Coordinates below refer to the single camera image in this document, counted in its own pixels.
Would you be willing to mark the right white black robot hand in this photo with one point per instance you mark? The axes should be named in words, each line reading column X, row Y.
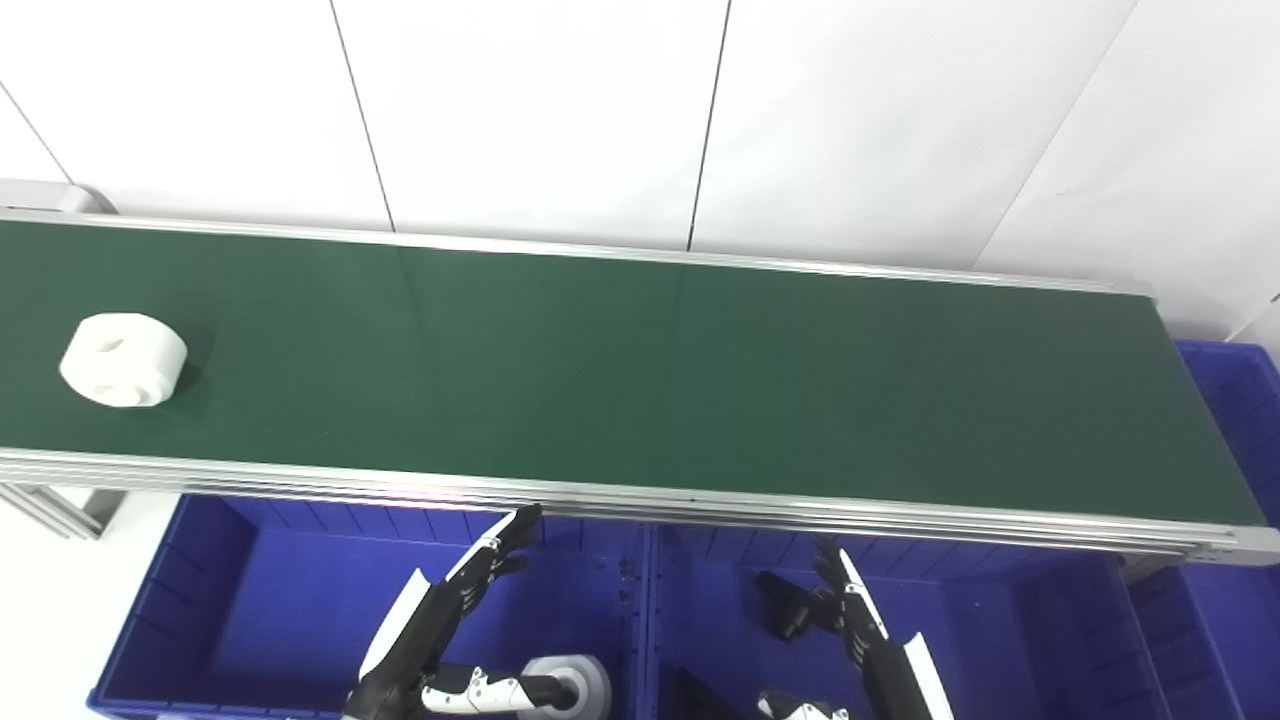
column 890, row 675

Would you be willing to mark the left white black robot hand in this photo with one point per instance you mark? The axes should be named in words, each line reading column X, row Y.
column 420, row 625

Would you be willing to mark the white cylindrical part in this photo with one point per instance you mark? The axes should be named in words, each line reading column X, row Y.
column 122, row 360

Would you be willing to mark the blue plastic bin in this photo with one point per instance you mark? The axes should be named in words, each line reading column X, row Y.
column 1235, row 420
column 1020, row 640
column 280, row 620

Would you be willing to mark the green conveyor belt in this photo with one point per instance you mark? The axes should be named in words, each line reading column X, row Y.
column 640, row 380
column 700, row 505

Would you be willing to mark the aluminium conveyor leg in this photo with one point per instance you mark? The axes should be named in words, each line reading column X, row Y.
column 60, row 505

